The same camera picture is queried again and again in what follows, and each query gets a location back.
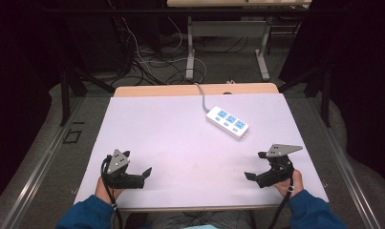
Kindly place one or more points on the desk with grey metal legs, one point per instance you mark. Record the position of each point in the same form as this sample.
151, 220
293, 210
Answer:
228, 28

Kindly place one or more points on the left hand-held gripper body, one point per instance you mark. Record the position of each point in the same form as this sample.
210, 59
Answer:
118, 160

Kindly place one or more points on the white table mat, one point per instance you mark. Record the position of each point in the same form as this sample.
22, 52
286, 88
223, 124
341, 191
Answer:
180, 152

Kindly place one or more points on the person's left hand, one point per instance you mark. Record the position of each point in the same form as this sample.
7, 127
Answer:
103, 192

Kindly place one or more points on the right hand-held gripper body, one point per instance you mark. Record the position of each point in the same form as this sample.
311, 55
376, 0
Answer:
277, 171

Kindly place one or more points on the black metal stand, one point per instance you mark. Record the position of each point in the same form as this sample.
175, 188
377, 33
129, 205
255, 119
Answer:
65, 95
325, 95

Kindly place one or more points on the aluminium floor rail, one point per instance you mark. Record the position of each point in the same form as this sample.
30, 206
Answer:
37, 171
346, 165

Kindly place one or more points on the dark curtain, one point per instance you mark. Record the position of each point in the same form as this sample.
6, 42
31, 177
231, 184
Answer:
18, 63
362, 63

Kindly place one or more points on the white power strip blue sockets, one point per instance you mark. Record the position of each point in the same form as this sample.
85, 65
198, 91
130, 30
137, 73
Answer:
227, 122

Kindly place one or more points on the person's right hand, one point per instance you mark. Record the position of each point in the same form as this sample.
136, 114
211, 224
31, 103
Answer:
295, 186

